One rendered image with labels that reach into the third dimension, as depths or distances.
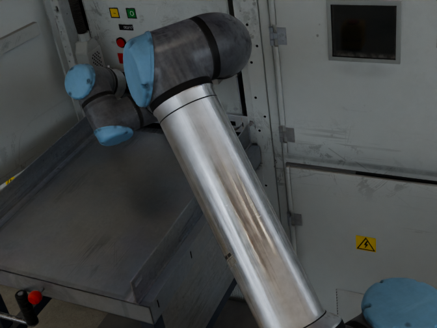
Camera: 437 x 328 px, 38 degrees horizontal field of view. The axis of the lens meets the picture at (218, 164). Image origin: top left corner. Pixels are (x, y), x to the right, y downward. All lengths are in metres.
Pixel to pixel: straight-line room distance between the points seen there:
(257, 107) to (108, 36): 0.53
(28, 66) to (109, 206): 0.54
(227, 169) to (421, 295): 0.39
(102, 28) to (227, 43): 0.97
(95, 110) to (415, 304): 0.92
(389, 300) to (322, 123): 0.76
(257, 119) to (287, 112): 0.12
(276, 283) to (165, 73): 0.38
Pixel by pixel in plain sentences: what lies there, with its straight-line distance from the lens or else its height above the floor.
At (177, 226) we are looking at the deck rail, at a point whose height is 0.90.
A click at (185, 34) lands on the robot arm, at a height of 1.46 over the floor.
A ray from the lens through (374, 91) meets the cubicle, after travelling 1.68.
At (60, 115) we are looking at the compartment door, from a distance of 2.16.
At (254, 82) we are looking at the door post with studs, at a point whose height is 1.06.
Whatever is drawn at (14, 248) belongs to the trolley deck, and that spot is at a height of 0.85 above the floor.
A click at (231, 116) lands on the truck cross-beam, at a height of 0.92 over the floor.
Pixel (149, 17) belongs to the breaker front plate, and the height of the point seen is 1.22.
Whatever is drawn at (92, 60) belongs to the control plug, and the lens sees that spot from 1.97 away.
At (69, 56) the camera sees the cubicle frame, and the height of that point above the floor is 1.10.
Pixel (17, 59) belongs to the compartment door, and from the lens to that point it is 2.02.
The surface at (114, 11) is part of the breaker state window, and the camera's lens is 1.97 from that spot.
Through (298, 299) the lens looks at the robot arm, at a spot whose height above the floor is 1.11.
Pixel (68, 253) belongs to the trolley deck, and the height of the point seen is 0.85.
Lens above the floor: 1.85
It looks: 33 degrees down
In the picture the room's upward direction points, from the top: 9 degrees counter-clockwise
